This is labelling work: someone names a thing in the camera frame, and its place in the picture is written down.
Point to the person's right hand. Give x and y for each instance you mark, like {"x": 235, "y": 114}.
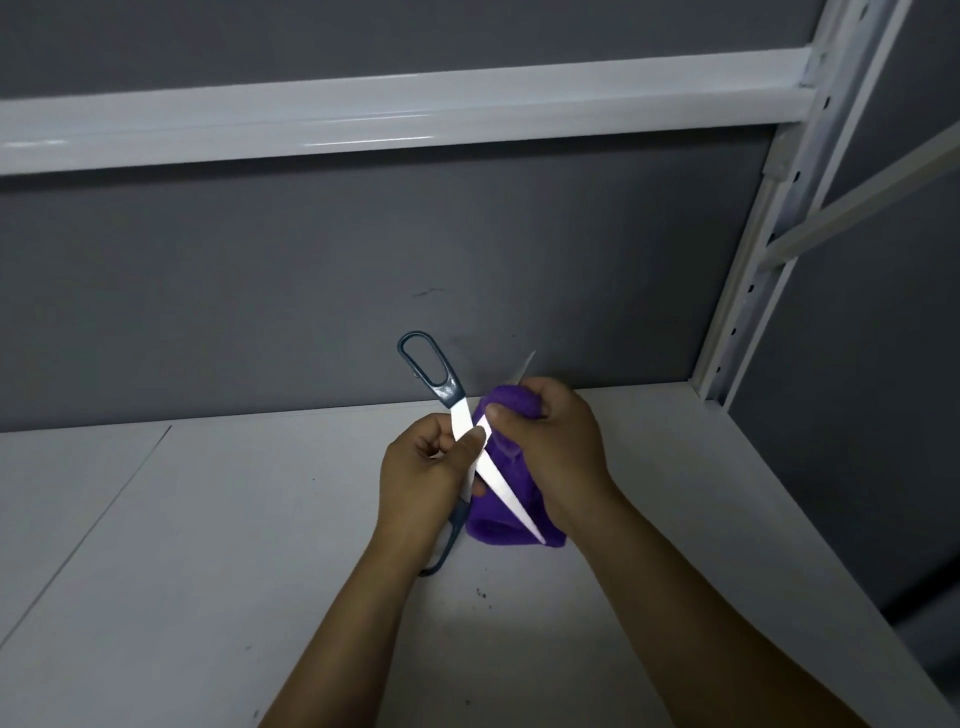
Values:
{"x": 562, "y": 450}

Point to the person's left hand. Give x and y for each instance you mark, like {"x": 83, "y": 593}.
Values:
{"x": 420, "y": 487}

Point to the person's left thumb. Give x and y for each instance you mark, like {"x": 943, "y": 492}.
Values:
{"x": 466, "y": 456}

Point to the person's right thumb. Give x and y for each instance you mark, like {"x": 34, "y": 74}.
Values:
{"x": 505, "y": 425}

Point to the purple cloth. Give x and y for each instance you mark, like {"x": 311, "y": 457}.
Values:
{"x": 504, "y": 517}

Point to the person's right forearm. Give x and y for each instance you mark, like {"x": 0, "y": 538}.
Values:
{"x": 697, "y": 622}

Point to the person's left forearm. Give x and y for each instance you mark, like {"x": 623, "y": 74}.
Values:
{"x": 352, "y": 637}

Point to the white metal shelf beam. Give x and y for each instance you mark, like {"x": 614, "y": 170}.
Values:
{"x": 405, "y": 112}

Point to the white perforated shelf upright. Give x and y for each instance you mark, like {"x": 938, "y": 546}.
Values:
{"x": 787, "y": 202}

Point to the white metal shelf side rail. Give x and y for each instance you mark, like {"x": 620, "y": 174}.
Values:
{"x": 862, "y": 199}

